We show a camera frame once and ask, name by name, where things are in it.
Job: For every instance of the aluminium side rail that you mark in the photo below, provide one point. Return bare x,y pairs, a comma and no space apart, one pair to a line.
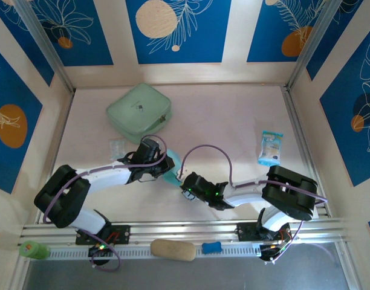
303,145
56,145

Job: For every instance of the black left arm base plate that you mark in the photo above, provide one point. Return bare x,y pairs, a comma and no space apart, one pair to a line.
124,234

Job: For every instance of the mint green zip pouch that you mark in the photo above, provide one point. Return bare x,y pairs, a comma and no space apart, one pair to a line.
138,113

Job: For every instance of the blue bone-shaped block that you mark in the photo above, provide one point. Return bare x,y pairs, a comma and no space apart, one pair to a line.
211,247

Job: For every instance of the black controller board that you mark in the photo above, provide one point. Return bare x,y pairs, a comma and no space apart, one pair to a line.
271,252
98,249

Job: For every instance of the blue white snack packet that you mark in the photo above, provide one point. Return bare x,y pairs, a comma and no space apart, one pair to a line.
271,146

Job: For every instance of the small clear plastic bag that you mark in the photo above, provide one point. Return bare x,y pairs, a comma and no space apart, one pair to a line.
117,148

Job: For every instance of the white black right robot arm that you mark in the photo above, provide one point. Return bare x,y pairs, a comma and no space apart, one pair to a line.
245,194

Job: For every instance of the aluminium cross rail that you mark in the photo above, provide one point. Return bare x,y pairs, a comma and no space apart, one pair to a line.
179,229

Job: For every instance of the green bottle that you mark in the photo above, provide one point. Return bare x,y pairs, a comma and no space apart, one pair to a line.
34,250

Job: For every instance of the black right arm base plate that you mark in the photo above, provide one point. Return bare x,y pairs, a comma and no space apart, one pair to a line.
245,232

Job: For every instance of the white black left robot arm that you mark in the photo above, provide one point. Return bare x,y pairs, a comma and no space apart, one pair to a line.
109,178

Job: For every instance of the aluminium corner post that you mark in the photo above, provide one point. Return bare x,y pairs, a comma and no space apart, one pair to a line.
315,42
43,39

